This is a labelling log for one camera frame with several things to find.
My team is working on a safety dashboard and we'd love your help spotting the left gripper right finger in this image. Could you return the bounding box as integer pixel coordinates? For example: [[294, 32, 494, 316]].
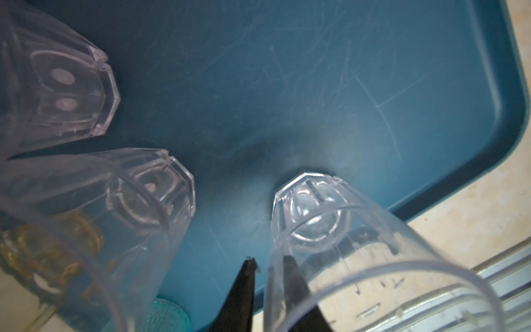
[[283, 255, 333, 332]]

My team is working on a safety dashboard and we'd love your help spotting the clear cup middle row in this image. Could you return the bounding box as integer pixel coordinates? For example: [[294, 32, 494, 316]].
[[263, 172, 506, 331]]

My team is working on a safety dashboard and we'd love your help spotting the teal plastic tray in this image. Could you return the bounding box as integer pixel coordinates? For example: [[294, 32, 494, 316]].
[[7, 0, 531, 332]]

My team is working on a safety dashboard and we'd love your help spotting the green textured plastic cup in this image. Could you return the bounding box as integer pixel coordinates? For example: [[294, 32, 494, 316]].
[[140, 298, 191, 332]]

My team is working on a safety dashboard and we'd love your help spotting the clear faceted cup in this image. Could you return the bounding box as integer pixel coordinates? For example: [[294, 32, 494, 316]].
[[1, 1, 120, 159], [1, 148, 196, 331]]

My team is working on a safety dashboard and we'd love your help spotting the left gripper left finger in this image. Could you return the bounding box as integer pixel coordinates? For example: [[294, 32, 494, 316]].
[[208, 258, 257, 332]]

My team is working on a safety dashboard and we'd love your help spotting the yellow plastic cup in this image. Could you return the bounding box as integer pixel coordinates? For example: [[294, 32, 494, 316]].
[[0, 209, 106, 332]]

